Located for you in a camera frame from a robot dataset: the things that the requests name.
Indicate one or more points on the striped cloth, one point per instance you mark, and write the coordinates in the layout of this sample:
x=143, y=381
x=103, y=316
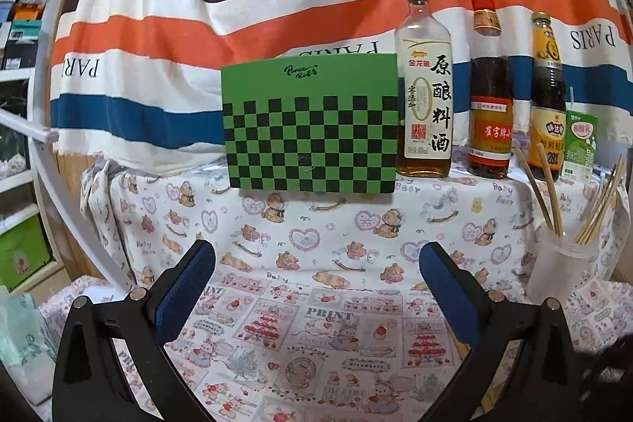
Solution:
x=247, y=16

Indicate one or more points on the green checkered box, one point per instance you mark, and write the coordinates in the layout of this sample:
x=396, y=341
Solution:
x=306, y=130

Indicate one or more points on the dark blurry object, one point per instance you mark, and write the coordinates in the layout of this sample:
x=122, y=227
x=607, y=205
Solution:
x=611, y=382

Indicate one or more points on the green drink carton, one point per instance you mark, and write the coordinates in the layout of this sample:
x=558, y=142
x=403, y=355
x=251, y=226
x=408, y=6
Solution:
x=581, y=145

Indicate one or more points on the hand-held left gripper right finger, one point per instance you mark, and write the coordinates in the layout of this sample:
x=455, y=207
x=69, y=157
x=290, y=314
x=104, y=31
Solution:
x=452, y=298

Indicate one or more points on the green cardboard box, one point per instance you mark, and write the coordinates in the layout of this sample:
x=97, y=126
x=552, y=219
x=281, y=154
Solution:
x=24, y=254

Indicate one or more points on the red cap sauce bottle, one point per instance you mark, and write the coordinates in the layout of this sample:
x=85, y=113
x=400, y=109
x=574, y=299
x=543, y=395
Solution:
x=489, y=125

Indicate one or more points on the yellow label sauce bottle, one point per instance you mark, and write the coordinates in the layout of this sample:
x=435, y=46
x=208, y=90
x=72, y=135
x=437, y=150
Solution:
x=546, y=130

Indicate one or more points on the bear printed tablecloth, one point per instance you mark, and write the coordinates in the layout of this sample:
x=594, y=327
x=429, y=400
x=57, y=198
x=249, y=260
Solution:
x=316, y=254

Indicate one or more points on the cooking wine bottle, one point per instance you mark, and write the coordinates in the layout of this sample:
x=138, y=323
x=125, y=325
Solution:
x=425, y=115

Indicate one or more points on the stack of storage boxes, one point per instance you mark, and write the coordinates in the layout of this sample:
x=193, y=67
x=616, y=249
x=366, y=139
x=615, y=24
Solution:
x=24, y=6

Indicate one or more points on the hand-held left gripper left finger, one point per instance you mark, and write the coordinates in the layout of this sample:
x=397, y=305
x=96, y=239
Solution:
x=183, y=293

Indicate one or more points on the bunch of wooden chopsticks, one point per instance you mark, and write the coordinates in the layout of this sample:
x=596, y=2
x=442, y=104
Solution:
x=600, y=203

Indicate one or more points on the white metal frame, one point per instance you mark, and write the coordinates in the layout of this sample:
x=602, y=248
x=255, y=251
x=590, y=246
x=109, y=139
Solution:
x=29, y=125

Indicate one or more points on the translucent plastic cup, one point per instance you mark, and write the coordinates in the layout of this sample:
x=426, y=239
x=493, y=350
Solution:
x=559, y=268

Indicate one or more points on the pale plastic bag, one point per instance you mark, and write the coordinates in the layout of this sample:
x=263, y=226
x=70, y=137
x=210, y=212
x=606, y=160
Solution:
x=22, y=343

